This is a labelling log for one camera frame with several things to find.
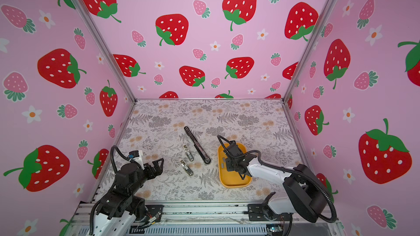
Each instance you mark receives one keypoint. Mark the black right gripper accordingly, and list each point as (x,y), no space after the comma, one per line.
(228,167)

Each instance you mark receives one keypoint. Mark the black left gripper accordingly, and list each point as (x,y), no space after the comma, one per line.
(158,169)

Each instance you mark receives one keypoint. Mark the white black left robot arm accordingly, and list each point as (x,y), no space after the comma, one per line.
(120,210)

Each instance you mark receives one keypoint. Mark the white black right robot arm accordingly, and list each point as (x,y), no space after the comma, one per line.
(306,195)

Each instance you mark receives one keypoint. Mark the yellow plastic tray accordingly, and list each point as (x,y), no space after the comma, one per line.
(230,180)

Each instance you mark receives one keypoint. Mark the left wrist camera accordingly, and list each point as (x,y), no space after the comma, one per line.
(136,155)

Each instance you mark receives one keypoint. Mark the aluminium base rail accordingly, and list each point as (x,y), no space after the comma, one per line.
(223,218)

